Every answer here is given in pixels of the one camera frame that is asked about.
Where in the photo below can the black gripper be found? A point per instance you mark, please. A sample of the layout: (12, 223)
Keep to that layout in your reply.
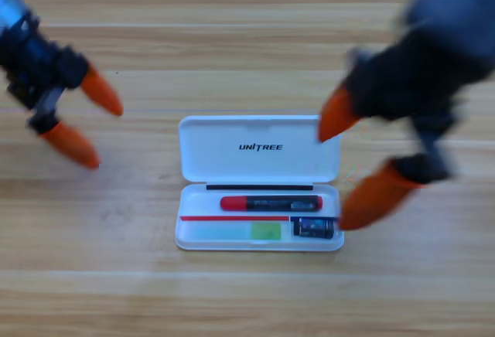
(410, 78)
(38, 66)

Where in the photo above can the green and white pen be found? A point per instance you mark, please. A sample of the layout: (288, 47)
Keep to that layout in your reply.
(265, 232)

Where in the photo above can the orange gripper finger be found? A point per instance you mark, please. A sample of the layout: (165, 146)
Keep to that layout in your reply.
(375, 198)

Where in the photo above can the black and blue eraser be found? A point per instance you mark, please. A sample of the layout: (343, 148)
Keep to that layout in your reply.
(313, 228)

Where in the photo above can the red and black marker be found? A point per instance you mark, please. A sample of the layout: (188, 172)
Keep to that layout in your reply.
(270, 203)

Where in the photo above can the white Unitree pencil case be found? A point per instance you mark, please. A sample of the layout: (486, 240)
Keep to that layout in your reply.
(259, 159)

